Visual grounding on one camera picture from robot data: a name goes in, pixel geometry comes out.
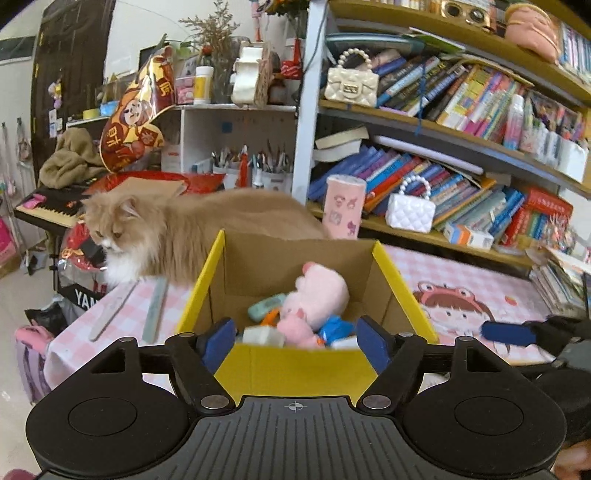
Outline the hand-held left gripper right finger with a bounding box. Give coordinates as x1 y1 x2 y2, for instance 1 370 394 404
356 315 502 412

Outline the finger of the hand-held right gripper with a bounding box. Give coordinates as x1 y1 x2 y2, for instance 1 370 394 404
479 315 591 356

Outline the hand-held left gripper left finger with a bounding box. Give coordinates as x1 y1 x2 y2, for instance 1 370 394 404
88 318 238 414

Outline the blue plastic toy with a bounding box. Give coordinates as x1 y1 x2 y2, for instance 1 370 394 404
318 316 356 346

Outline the white charger adapter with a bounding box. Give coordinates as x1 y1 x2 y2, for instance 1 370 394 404
242 325 286 346

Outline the teal plastic toy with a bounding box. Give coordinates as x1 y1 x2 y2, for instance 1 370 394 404
247 293 288 324

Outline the large pink pig plush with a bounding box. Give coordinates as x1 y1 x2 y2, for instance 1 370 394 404
281 261 350 333

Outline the small pink plush toy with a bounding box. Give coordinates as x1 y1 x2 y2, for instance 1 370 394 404
263 307 324 348

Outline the yellow cardboard box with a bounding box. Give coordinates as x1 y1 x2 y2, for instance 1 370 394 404
175 230 439 402

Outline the person's right forearm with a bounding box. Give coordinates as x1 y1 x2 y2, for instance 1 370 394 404
551 438 591 480

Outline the stack of paper booklets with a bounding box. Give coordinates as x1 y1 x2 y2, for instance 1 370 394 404
526 247 591 319

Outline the green ruler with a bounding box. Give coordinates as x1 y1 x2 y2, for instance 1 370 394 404
142 276 169 344

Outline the orange and white carton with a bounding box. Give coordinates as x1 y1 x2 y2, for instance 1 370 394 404
443 223 495 251

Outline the white nail file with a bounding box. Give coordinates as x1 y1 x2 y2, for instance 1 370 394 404
90 281 139 342

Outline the orange long-haired cat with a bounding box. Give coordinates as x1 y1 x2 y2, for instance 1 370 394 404
83 188 331 287

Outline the colourful figurine ornament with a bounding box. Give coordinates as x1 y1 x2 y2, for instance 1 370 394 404
545 217 578 254

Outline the red book set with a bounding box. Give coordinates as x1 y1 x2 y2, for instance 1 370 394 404
501 186 574 247

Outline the white quilted handbag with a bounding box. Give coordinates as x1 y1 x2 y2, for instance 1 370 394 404
385 174 437 234

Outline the pink printed cylinder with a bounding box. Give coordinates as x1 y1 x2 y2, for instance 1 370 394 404
322 174 368 240

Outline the row of blue books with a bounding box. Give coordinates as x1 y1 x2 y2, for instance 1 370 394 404
308 143 527 236

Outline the red foil bag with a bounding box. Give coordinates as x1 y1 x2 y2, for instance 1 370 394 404
60 222 109 278

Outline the row of pens in holders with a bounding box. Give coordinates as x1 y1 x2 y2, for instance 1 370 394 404
210 145 295 192

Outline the white pen box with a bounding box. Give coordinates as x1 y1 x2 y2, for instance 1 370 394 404
554 138 589 183

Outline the pink backpack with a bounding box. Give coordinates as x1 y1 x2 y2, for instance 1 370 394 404
14 323 56 404

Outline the pastel bottle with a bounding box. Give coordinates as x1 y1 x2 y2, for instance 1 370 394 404
502 95 526 151

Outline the white cabinet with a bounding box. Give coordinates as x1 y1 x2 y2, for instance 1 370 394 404
159 104 298 195

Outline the black electric keyboard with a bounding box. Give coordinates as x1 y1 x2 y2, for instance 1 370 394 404
14 185 93 229

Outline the red foil figure balloon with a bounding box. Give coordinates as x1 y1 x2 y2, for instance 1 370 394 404
100 44 176 174

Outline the brown blanket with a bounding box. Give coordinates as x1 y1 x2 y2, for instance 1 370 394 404
39 127 109 190

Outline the row of colourful thin books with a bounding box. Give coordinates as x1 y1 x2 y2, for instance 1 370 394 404
374 53 527 144

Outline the white bottle yellow label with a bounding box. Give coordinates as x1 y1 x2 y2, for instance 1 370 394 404
194 65 214 105

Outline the cream quilted handbag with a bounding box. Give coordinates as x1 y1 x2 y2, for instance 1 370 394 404
324 48 380 104

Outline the cream ribbon roll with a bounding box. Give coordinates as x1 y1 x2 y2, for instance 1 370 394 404
230 41 273 109

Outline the dried flower bunch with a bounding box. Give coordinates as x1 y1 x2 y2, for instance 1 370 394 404
178 0 241 70

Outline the gold speaker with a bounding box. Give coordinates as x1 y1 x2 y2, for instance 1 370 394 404
438 0 497 33

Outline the dark door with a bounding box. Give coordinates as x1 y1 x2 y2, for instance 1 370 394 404
30 0 116 153

